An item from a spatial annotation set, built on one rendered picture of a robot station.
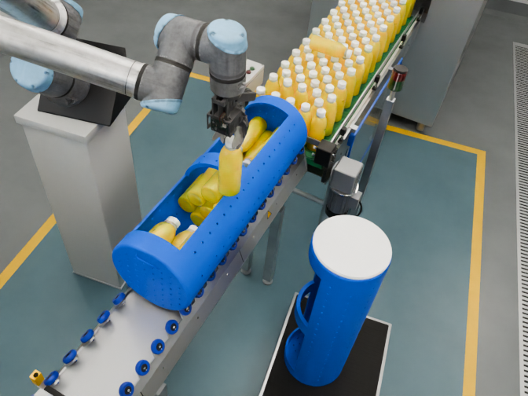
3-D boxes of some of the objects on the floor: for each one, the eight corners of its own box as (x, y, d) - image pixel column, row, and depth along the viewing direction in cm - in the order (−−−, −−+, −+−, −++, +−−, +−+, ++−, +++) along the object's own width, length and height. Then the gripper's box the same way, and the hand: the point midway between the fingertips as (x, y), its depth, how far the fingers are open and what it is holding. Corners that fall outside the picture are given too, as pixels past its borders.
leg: (260, 282, 282) (270, 209, 236) (265, 275, 286) (276, 201, 240) (269, 287, 281) (281, 214, 235) (274, 279, 284) (287, 206, 239)
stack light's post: (339, 247, 304) (385, 100, 223) (341, 243, 306) (387, 95, 226) (344, 251, 303) (394, 102, 222) (346, 246, 305) (396, 98, 225)
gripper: (198, 91, 125) (201, 152, 141) (237, 107, 122) (236, 166, 138) (215, 74, 130) (217, 134, 146) (254, 88, 127) (251, 148, 143)
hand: (232, 141), depth 143 cm, fingers closed on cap, 4 cm apart
